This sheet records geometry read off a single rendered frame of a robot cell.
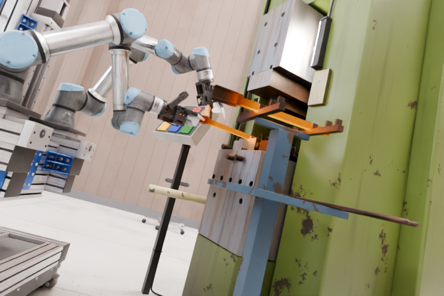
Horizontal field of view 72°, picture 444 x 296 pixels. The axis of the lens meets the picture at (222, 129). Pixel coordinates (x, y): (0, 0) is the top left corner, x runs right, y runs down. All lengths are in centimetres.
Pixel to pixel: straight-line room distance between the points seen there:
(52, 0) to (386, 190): 172
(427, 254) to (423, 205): 20
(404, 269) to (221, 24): 493
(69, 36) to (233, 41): 459
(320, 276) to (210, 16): 510
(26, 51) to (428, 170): 163
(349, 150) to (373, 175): 18
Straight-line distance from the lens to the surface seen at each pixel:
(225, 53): 555
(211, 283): 148
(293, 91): 167
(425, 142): 165
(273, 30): 178
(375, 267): 151
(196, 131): 183
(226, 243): 141
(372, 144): 142
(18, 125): 124
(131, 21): 131
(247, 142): 155
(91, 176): 533
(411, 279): 160
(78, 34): 126
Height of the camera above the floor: 72
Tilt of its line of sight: 11 degrees up
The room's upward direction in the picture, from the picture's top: 15 degrees clockwise
